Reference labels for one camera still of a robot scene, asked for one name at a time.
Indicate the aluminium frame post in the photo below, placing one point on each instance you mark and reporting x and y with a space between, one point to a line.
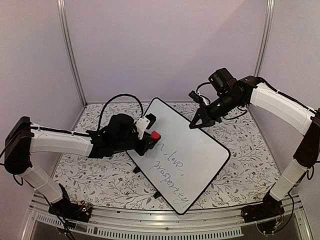
265 36
61 5

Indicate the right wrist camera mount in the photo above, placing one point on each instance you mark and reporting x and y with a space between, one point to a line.
197 97

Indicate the white whiteboard black frame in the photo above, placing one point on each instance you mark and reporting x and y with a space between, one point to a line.
184 162

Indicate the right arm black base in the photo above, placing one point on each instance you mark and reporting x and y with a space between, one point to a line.
269 208

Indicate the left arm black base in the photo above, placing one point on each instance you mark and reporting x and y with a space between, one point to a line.
64 208

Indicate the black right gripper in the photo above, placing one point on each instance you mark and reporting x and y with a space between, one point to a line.
200 114

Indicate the left aluminium frame post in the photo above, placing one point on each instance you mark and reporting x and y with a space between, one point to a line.
61 5

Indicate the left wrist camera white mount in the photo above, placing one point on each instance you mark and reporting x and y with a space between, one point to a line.
144 123

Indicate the red whiteboard eraser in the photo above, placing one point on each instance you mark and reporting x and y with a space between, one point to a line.
155 137

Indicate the aluminium front rail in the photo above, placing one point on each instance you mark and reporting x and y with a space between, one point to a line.
225 223

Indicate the black whiteboard stand foot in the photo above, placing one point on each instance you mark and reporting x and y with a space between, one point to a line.
136 170

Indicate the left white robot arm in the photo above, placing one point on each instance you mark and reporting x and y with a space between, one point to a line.
121 134

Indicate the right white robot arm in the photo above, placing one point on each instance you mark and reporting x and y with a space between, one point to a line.
256 91

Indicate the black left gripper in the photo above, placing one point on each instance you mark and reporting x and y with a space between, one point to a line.
145 146

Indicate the right aluminium frame post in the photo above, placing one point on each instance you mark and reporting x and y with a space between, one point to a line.
265 36

